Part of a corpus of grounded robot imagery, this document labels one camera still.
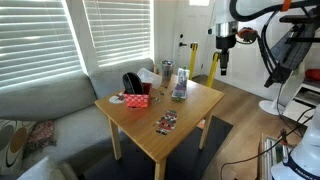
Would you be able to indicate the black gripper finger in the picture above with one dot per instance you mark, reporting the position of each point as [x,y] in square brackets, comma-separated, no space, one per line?
[224,68]

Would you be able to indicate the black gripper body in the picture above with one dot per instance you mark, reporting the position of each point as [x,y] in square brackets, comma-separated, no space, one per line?
[226,42]

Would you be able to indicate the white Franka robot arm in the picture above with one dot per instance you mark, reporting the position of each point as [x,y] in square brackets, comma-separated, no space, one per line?
[306,156]

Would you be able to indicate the white door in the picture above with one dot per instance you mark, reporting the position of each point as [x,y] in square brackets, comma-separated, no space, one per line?
[196,33]

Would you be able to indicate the light wooden square table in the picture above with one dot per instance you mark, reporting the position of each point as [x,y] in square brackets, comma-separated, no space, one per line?
[186,113]

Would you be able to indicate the white round stand base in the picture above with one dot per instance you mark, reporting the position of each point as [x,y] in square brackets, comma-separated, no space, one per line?
[270,108]

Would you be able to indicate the grey hanging jacket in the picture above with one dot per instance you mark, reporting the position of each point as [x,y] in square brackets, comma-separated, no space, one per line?
[290,50]

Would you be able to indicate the small dark table trinket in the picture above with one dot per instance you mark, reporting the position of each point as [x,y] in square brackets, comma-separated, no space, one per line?
[155,99]
[161,93]

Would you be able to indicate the flat santa figure decoration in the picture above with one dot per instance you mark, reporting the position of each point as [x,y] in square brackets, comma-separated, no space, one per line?
[167,122]

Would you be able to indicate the white shelf unit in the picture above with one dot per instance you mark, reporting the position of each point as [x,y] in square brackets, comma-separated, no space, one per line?
[301,100]

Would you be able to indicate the red object on shelf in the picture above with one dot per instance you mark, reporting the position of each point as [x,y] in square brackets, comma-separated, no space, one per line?
[313,74]

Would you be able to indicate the black round plate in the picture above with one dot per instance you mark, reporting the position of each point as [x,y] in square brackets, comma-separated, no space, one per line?
[132,83]

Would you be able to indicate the red woven basket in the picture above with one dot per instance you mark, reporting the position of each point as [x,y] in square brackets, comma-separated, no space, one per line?
[136,100]

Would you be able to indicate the metal rack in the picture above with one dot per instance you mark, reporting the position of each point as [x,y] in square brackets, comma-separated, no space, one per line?
[268,156]

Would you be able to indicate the black floor rug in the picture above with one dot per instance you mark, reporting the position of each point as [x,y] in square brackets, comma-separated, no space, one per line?
[186,160]

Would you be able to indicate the narrow white window blind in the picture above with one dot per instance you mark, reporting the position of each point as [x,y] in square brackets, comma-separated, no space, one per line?
[120,30]

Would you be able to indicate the round santa coaster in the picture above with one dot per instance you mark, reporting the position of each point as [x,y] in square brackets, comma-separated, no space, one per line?
[116,99]

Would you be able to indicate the grey sofa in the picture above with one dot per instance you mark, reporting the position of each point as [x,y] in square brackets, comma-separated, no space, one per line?
[50,96]

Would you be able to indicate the wide white window blind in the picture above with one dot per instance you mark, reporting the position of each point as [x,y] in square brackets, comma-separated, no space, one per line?
[33,40]

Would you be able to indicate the red floral cushion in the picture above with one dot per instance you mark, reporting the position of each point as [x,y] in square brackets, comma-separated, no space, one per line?
[41,135]

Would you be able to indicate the plain white cushion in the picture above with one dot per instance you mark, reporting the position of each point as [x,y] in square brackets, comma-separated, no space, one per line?
[43,171]

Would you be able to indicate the beige circle pattern cushion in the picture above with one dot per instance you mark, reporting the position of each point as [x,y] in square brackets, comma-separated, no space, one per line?
[13,143]

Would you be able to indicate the yellow barrier post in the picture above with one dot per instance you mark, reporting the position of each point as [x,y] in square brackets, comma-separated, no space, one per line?
[193,60]
[213,70]

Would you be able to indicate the wrist camera orange mount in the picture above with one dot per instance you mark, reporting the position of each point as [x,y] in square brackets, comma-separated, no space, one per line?
[247,34]

